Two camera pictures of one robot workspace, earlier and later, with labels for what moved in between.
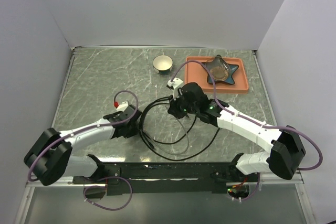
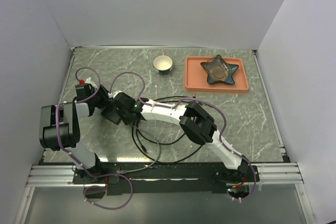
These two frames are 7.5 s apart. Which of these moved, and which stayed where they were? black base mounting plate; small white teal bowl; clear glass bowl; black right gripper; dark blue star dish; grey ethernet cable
Moved: black right gripper; grey ethernet cable
Stayed: dark blue star dish; black base mounting plate; small white teal bowl; clear glass bowl
